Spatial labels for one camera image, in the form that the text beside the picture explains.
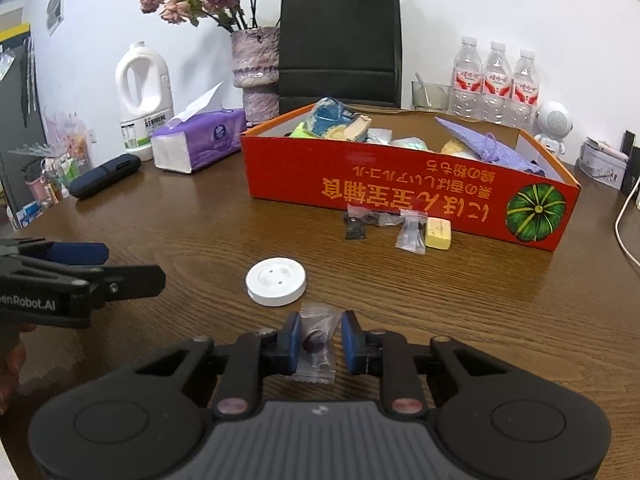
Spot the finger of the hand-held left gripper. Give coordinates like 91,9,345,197
0,240,110,267
50,264,167,312

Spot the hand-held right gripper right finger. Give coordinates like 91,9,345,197
340,310,506,417

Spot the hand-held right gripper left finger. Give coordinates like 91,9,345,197
135,311,304,417

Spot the small clear zip bag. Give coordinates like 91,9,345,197
292,302,342,385
395,210,430,255

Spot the white round disc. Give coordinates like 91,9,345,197
245,257,308,307

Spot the orange cardboard box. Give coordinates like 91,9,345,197
240,101,582,254

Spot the desk organizer with small items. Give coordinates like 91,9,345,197
7,110,94,231

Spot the person's left hand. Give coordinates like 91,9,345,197
0,323,30,417

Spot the dark blue glasses case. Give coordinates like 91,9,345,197
68,154,142,200

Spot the small black clip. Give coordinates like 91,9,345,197
344,211,368,241

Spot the clear bag with black part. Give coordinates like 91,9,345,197
362,211,407,229

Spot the yellow sponge block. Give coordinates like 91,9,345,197
425,217,453,250

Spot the grey metal cabinet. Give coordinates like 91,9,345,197
0,22,51,231

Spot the white plastic jug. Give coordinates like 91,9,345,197
115,41,175,162

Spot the purple tissue pack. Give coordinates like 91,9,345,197
151,81,248,175

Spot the light green pouch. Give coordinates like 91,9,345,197
390,136,431,153

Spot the yellow green cloth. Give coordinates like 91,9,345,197
289,121,326,139

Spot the cream sponge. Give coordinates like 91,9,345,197
325,112,373,144

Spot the orange white plush toy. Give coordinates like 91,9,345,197
440,137,476,157

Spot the blue plastic packet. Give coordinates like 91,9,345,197
306,97,357,136

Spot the purple knitted pouch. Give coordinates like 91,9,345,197
434,116,546,177

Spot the purple marbled vase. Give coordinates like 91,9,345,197
230,26,281,125

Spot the clear glass cup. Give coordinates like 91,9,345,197
411,81,452,112

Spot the red label water bottle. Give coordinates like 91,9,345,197
481,41,514,122
511,49,542,129
448,36,485,117

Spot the black paper bag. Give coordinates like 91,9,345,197
277,0,403,109

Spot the white robot figurine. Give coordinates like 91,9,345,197
532,101,572,158

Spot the printed tin box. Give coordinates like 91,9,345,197
575,137,630,190

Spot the white charging cable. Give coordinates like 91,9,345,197
614,192,640,262

